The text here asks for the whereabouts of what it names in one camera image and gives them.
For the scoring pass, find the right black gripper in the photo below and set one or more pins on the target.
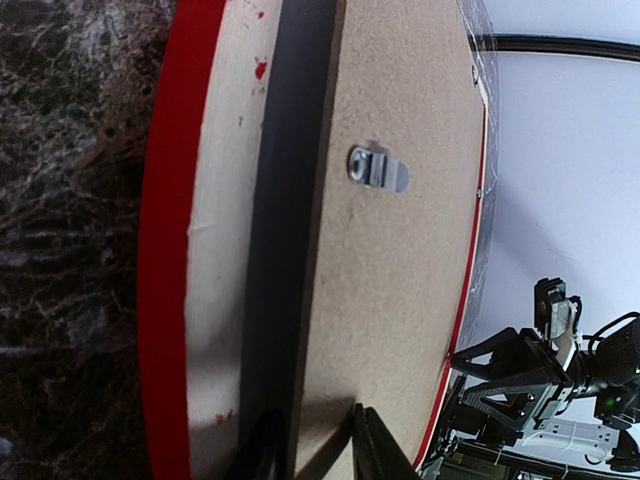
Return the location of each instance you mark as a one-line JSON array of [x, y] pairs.
[[522, 384]]

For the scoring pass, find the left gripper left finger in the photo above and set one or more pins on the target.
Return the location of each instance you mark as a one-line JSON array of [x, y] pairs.
[[262, 455]]

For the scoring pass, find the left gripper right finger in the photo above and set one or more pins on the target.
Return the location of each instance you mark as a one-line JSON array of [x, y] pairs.
[[376, 454]]

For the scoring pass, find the brown backing board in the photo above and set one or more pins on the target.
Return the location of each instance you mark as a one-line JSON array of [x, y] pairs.
[[392, 223]]

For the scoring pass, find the red wooden picture frame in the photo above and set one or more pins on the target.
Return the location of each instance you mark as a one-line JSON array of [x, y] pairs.
[[226, 228]]

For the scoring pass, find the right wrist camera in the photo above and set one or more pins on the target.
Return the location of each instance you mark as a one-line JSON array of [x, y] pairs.
[[617, 375]]

